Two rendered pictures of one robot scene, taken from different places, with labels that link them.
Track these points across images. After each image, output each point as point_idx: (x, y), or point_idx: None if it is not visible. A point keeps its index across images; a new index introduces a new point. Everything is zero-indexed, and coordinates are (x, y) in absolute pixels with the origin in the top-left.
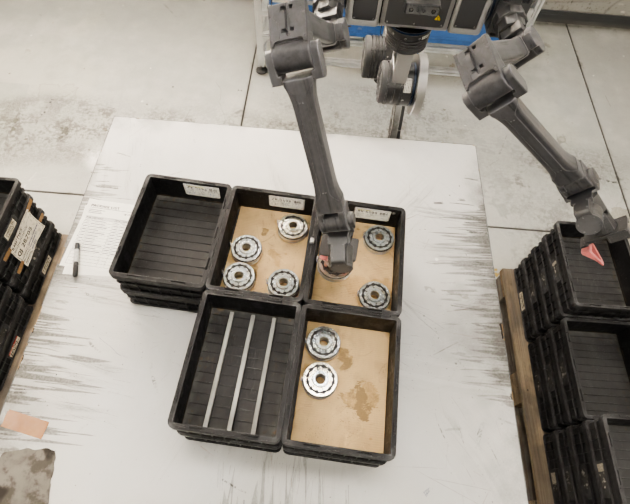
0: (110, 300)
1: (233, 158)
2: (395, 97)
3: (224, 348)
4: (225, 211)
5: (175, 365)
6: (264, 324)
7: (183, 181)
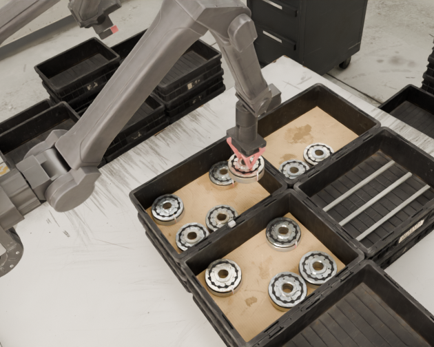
0: None
1: None
2: (13, 227)
3: (375, 224)
4: (282, 323)
5: (421, 280)
6: None
7: None
